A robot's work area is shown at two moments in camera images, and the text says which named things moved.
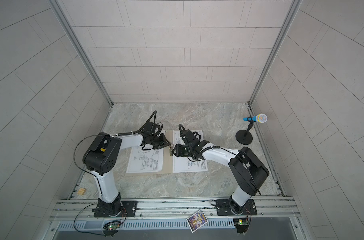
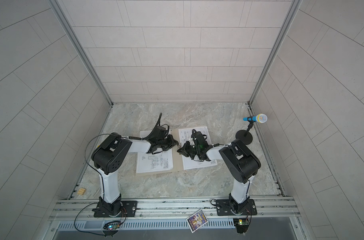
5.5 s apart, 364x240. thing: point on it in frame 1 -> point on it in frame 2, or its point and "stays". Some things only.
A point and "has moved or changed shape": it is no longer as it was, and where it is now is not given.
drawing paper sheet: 143,161 has moved or changed shape
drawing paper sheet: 182,164 has moved or changed shape
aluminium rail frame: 276,208 stays
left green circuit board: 112,225 stays
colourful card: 197,220 stays
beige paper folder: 167,160 -> 177,162
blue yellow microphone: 261,118 stays
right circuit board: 241,225 stays
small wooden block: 81,191 stays
